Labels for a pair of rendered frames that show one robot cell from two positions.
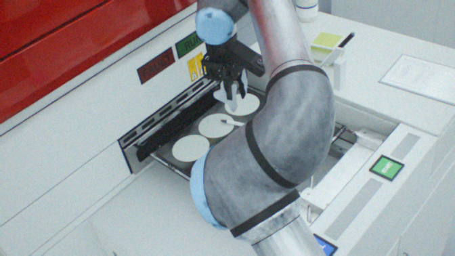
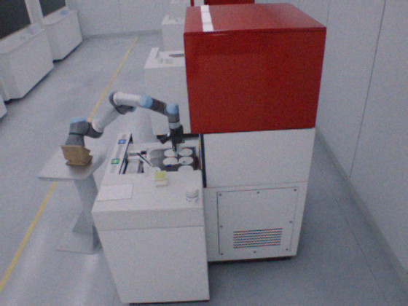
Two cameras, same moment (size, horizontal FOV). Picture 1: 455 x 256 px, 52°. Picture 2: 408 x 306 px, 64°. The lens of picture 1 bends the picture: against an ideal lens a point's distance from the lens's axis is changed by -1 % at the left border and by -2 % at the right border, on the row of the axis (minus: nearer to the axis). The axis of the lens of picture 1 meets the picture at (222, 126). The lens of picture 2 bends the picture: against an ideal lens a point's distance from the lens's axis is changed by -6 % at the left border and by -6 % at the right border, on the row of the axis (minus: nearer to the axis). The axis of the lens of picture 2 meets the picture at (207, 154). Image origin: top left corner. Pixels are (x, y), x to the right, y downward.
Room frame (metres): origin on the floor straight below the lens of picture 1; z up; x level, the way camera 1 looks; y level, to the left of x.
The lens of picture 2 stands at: (2.36, -1.40, 2.22)
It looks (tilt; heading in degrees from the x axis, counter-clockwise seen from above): 33 degrees down; 130
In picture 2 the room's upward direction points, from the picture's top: 3 degrees counter-clockwise
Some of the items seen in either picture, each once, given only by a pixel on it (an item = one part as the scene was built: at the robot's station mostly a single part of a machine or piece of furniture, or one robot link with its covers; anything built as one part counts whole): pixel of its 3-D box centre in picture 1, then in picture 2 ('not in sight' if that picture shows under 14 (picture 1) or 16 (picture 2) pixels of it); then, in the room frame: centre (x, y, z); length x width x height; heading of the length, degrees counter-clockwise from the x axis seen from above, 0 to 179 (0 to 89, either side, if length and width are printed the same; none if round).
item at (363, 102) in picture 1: (357, 78); (150, 199); (1.08, -0.41, 0.89); 0.62 x 0.35 x 0.14; 40
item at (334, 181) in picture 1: (336, 189); (132, 168); (0.72, -0.23, 0.87); 0.36 x 0.08 x 0.03; 130
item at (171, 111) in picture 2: not in sight; (173, 112); (0.97, -0.04, 1.28); 0.09 x 0.08 x 0.11; 172
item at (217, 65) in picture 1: (222, 55); (176, 134); (0.98, -0.03, 1.13); 0.09 x 0.08 x 0.12; 56
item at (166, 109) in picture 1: (181, 97); not in sight; (1.07, 0.10, 0.96); 0.44 x 0.01 x 0.02; 130
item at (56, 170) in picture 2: not in sight; (78, 167); (0.20, -0.38, 0.75); 0.45 x 0.44 x 0.13; 31
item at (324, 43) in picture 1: (327, 49); (160, 179); (1.10, -0.33, 1.00); 0.07 x 0.07 x 0.07; 49
